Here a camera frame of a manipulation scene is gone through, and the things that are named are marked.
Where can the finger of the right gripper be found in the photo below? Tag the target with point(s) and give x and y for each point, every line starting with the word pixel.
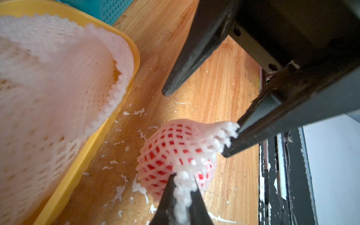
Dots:
pixel 210 27

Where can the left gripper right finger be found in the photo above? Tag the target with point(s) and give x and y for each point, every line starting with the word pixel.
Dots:
pixel 197 210

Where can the yellow plastic tray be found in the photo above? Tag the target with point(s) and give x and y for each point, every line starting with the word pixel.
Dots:
pixel 51 207

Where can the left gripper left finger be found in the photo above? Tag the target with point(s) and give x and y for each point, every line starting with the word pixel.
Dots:
pixel 165 212

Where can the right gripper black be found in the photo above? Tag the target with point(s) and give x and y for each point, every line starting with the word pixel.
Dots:
pixel 278 33

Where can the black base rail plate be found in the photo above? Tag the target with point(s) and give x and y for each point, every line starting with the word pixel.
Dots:
pixel 286 194

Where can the netted apple bottom hidden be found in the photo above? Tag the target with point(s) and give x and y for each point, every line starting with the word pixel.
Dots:
pixel 188 150

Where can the teal plastic basket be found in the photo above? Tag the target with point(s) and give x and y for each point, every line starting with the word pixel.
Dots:
pixel 107 11

